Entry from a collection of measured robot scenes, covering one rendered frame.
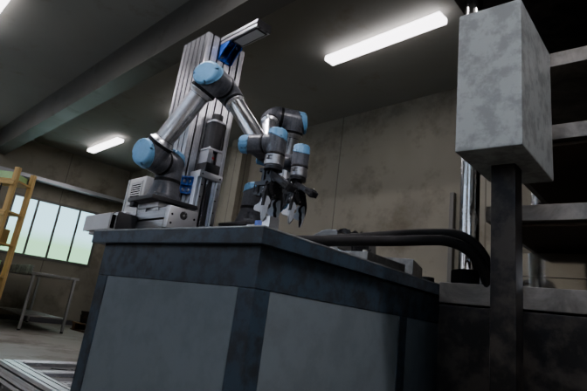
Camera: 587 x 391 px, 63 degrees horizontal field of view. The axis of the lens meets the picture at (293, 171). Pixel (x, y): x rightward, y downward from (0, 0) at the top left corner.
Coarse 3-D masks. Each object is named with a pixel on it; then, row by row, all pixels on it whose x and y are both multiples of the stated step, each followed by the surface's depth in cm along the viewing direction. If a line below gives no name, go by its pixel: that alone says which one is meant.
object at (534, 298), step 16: (448, 288) 142; (464, 288) 140; (480, 288) 137; (528, 288) 129; (544, 288) 127; (448, 304) 145; (464, 304) 138; (480, 304) 135; (528, 304) 128; (544, 304) 125; (560, 304) 123; (576, 304) 121
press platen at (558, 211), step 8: (488, 208) 152; (528, 208) 145; (536, 208) 143; (544, 208) 142; (552, 208) 141; (560, 208) 139; (568, 208) 138; (576, 208) 137; (584, 208) 135; (488, 216) 151; (528, 216) 144; (536, 216) 143; (544, 216) 141; (552, 216) 140; (560, 216) 139; (568, 216) 137; (576, 216) 136; (584, 216) 135; (528, 248) 182
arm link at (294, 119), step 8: (288, 112) 249; (296, 112) 251; (280, 120) 248; (288, 120) 248; (296, 120) 249; (304, 120) 250; (288, 128) 249; (296, 128) 249; (304, 128) 250; (288, 136) 250; (296, 136) 250; (288, 144) 249; (288, 152) 249; (288, 176) 249; (272, 200) 245
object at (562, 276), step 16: (528, 256) 175; (544, 256) 171; (560, 256) 168; (576, 256) 165; (528, 272) 173; (544, 272) 170; (560, 272) 167; (576, 272) 164; (560, 288) 165; (576, 288) 162
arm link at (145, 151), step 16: (208, 64) 201; (208, 80) 197; (224, 80) 204; (192, 96) 201; (208, 96) 201; (224, 96) 209; (176, 112) 201; (192, 112) 202; (160, 128) 203; (176, 128) 201; (144, 144) 199; (160, 144) 199; (144, 160) 197; (160, 160) 202
